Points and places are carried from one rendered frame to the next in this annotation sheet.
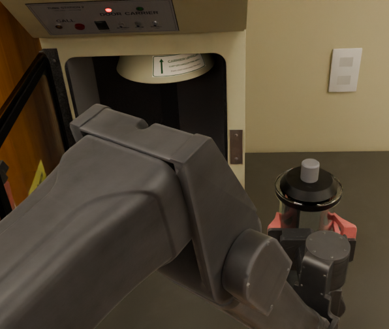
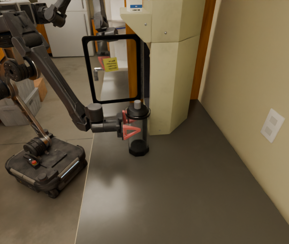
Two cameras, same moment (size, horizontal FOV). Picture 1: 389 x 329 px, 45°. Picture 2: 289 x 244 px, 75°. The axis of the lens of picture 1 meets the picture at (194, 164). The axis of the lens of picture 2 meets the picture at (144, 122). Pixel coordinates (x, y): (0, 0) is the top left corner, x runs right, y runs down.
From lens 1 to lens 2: 99 cm
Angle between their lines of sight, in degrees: 63
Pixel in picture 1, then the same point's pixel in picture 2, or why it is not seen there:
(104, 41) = not seen: hidden behind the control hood
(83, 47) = not seen: hidden behind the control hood
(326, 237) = (98, 106)
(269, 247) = (15, 39)
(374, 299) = (131, 171)
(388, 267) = (151, 178)
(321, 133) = (250, 153)
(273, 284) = (20, 50)
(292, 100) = (247, 124)
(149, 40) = not seen: hidden behind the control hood
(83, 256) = not seen: outside the picture
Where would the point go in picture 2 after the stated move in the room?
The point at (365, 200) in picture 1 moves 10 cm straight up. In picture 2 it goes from (200, 175) to (205, 158)
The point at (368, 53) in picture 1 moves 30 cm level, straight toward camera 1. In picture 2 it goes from (287, 125) to (197, 116)
